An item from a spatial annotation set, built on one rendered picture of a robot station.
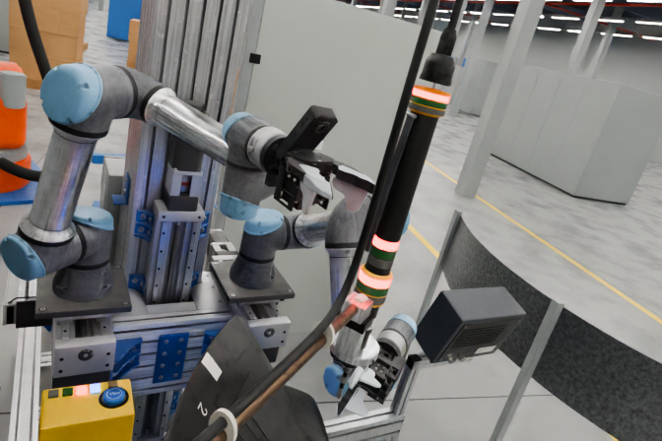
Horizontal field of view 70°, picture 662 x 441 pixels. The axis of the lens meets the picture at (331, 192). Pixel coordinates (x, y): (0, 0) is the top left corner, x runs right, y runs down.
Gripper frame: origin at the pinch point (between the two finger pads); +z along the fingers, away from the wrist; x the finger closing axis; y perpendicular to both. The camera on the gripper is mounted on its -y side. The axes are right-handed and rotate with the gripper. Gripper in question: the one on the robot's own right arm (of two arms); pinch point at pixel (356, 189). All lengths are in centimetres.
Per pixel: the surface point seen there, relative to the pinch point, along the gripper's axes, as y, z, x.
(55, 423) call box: 58, -30, 29
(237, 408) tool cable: 10.1, 20.0, 25.8
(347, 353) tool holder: 19.2, 9.7, 3.1
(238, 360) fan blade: 23.5, 1.7, 14.0
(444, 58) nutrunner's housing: -19.3, 8.9, 0.8
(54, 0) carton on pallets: 31, -800, -83
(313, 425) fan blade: 47.9, -2.4, -8.0
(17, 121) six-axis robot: 103, -387, 0
